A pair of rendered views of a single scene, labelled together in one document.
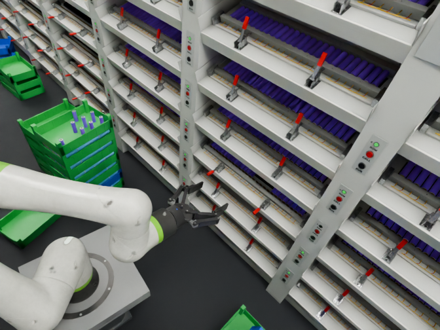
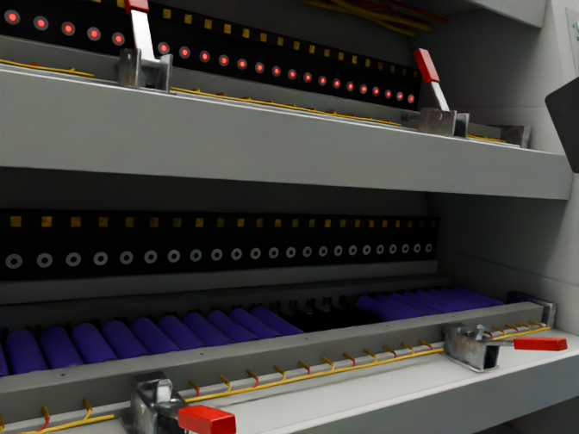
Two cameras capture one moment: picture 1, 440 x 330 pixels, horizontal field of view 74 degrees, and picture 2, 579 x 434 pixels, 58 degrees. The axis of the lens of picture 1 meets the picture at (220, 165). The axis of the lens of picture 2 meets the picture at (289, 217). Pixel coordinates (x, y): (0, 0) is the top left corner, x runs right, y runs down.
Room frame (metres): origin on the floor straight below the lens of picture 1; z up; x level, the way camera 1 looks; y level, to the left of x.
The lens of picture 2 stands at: (0.74, 0.25, 0.61)
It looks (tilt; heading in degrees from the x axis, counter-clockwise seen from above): 8 degrees up; 287
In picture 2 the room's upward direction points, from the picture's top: 5 degrees counter-clockwise
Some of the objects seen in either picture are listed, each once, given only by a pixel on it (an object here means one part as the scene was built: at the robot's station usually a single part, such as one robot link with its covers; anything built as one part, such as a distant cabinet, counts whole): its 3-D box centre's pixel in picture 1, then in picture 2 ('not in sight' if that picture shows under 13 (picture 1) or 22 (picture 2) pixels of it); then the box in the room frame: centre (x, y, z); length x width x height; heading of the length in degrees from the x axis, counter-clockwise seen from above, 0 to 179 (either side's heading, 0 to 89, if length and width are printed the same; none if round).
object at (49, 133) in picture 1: (74, 126); not in sight; (1.05, 0.75, 0.52); 0.30 x 0.20 x 0.08; 152
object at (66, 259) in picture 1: (67, 267); not in sight; (0.38, 0.46, 0.49); 0.16 x 0.13 x 0.19; 1
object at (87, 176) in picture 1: (84, 160); not in sight; (1.05, 0.75, 0.28); 0.30 x 0.20 x 0.08; 152
